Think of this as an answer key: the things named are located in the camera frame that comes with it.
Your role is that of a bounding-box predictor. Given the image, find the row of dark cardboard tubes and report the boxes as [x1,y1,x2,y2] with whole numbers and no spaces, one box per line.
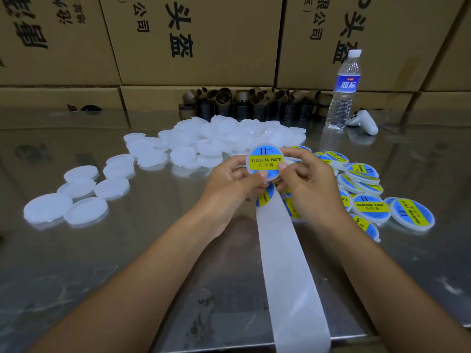
[178,86,332,121]

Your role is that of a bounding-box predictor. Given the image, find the white handheld controller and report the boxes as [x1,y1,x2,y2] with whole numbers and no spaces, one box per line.
[346,109,380,137]

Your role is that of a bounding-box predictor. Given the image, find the person's right hand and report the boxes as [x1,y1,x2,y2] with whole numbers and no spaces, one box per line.
[278,147,353,232]

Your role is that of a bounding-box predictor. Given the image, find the clear plastic water bottle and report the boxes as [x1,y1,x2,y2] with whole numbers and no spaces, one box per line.
[325,49,363,131]

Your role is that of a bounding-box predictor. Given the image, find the sticker roll with backing strip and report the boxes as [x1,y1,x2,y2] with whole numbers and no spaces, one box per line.
[255,181,332,353]

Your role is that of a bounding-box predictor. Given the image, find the person's left hand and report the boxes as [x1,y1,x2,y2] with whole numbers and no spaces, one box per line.
[199,154,271,236]

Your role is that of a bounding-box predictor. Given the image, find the person's left forearm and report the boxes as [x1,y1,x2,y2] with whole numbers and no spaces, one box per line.
[29,209,222,353]

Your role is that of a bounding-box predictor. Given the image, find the person's right forearm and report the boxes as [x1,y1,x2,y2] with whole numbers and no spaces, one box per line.
[330,211,471,353]

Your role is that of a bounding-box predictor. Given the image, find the pile of white plastic lids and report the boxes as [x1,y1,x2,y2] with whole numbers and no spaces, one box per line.
[23,115,308,228]

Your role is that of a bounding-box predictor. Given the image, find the stack of brown cardboard boxes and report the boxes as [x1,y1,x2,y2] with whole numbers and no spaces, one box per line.
[0,0,471,112]

